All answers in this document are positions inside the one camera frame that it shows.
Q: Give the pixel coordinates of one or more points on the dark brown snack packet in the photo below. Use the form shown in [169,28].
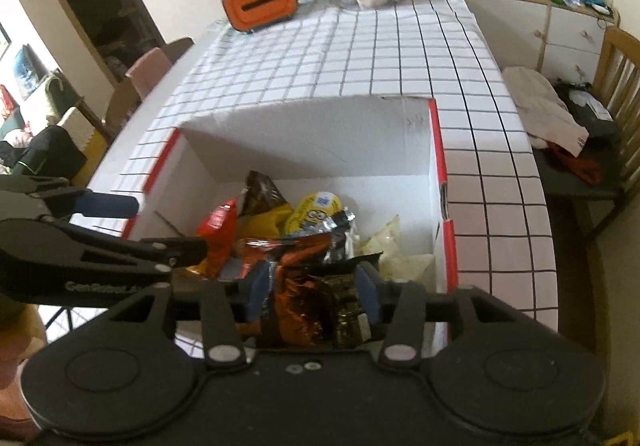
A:
[262,193]

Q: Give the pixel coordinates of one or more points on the pink cloth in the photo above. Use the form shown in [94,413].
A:
[150,71]

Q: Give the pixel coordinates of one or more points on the chair with yellow cushion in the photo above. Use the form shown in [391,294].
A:
[80,136]

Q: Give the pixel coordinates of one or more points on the dark red snack bag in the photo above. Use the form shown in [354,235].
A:
[295,296]

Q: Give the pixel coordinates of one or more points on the black bag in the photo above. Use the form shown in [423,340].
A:
[590,114]

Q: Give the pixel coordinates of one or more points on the white cloth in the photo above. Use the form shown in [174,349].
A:
[540,111]

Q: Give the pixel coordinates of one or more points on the white cabinet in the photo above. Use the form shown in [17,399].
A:
[510,26]

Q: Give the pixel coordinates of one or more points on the dark wooden chair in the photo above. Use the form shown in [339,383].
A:
[120,111]

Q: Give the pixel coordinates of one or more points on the pale yellow snack packet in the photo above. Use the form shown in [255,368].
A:
[400,266]

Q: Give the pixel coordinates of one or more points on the red orange snack bag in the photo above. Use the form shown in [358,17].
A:
[217,231]

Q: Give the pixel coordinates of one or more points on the red cloth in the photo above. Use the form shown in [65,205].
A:
[575,164]

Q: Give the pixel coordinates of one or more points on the white cardboard box red edges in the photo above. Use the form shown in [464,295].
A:
[300,141]

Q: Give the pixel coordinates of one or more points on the silver packet with black stripe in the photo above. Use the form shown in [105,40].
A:
[340,236]

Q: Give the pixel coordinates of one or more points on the person's left forearm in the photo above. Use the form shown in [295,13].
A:
[17,366]

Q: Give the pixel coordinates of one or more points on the blue snack packet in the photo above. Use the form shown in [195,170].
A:
[235,270]

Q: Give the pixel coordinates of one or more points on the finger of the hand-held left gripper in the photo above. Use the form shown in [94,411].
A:
[170,248]
[107,205]

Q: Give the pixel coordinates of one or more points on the wooden slatted chair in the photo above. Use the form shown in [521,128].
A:
[620,76]

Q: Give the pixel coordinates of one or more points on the black jacket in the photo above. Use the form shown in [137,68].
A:
[50,154]

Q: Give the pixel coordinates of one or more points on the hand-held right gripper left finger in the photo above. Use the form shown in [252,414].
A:
[256,298]

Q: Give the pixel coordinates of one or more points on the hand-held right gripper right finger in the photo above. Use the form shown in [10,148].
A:
[369,293]

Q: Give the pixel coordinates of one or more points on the orange tissue box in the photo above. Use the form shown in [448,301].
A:
[260,4]

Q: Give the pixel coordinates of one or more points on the yellow cartoon snack packet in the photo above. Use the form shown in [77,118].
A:
[312,213]

